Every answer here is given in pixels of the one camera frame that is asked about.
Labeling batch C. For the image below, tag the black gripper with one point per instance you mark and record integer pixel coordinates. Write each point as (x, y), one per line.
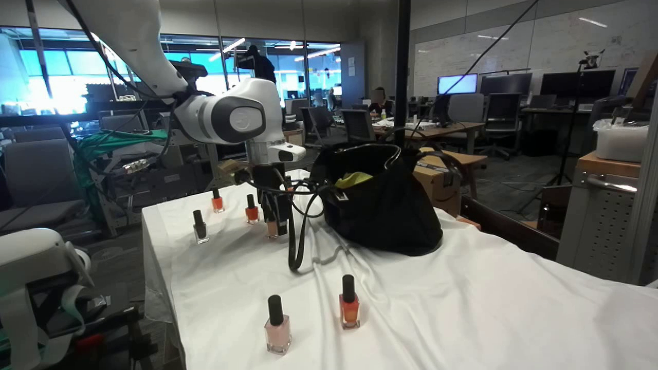
(269, 180)

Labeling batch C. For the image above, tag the orange nail polish bottle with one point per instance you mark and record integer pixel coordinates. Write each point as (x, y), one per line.
(351, 305)

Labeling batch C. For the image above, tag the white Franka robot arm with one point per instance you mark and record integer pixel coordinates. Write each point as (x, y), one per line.
(136, 41)

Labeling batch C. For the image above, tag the red-orange nail polish bottle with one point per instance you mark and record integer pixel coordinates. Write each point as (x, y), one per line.
(220, 199)
(251, 208)

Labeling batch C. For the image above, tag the dark purple nail polish bottle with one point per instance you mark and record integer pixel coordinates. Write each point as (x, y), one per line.
(200, 225)

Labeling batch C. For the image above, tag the pale pink nail polish bottle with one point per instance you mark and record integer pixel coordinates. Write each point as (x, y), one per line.
(279, 327)

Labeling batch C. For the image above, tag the yellow-green cloth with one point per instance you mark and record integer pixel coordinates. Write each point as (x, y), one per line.
(353, 178)

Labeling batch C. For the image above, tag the black office chair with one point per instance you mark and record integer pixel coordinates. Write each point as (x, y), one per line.
(358, 123)
(505, 115)

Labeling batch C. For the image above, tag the seated person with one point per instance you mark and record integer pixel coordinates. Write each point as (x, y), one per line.
(380, 101)

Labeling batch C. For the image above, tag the cardboard box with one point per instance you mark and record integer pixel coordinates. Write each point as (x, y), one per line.
(438, 178)

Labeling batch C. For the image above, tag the teal green fabric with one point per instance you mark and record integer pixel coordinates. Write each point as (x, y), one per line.
(116, 144)

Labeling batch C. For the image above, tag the wooden desk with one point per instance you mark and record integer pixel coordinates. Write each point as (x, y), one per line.
(446, 128)

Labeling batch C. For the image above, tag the black vertical pole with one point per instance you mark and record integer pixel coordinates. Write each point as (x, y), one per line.
(404, 67)

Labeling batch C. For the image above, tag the white tablecloth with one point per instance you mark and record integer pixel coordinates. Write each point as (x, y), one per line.
(446, 308)

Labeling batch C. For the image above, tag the wooden bench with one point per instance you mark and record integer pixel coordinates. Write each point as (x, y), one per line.
(470, 158)

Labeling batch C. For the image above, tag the blue lit monitor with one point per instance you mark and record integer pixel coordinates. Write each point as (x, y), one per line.
(458, 84)

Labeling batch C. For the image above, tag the black low bench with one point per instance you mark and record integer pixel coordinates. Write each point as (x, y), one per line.
(515, 228)

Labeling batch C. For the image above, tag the gray upholstered chair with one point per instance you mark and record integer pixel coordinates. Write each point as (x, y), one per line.
(34, 171)

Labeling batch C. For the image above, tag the gray perforated metal cabinet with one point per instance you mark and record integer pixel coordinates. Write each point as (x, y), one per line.
(599, 227)

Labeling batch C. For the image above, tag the dark wide monitor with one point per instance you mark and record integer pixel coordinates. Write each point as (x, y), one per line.
(577, 84)

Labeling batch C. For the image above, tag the wooden board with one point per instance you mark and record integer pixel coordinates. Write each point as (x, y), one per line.
(608, 166)

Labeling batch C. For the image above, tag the white plastic container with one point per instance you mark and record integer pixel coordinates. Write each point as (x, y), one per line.
(619, 137)

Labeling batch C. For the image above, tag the black camera tripod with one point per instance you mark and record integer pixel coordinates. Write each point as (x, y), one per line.
(573, 123)

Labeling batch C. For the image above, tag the aluminium frame post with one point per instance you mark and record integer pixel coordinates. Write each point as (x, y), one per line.
(649, 206)

